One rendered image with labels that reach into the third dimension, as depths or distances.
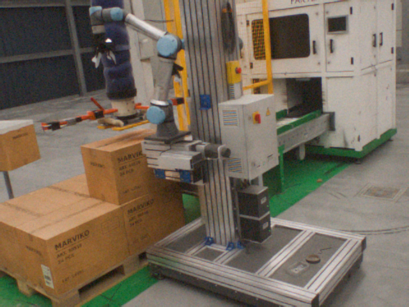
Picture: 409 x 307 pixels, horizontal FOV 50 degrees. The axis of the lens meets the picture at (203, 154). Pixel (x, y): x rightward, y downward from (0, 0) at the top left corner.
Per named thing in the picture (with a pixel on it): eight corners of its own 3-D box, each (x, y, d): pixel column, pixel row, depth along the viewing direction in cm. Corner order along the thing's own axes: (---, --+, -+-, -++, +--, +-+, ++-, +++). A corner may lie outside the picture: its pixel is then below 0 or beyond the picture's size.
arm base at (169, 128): (183, 132, 293) (181, 117, 291) (168, 137, 282) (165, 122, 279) (167, 130, 303) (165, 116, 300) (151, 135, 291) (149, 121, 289)
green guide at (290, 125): (319, 116, 525) (318, 109, 523) (327, 116, 519) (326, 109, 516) (239, 152, 411) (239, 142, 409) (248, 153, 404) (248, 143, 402)
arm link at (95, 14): (99, 6, 260) (85, 7, 262) (102, 25, 263) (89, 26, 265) (104, 6, 268) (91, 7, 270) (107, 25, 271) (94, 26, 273)
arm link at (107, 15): (124, 7, 269) (107, 9, 271) (117, 6, 258) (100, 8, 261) (126, 20, 271) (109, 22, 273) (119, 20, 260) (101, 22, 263)
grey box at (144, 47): (151, 57, 471) (147, 28, 463) (154, 56, 468) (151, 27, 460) (137, 59, 457) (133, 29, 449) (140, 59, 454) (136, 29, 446)
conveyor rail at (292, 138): (326, 129, 524) (325, 113, 519) (330, 129, 520) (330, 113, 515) (198, 194, 359) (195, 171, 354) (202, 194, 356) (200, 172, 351)
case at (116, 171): (149, 173, 381) (142, 128, 371) (180, 180, 354) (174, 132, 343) (89, 196, 341) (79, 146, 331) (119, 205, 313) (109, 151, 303)
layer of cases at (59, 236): (111, 204, 431) (104, 165, 420) (185, 225, 366) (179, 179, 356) (-11, 258, 346) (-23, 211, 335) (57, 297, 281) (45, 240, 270)
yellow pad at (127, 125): (147, 120, 344) (146, 114, 342) (156, 121, 337) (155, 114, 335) (112, 130, 320) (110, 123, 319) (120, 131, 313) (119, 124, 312)
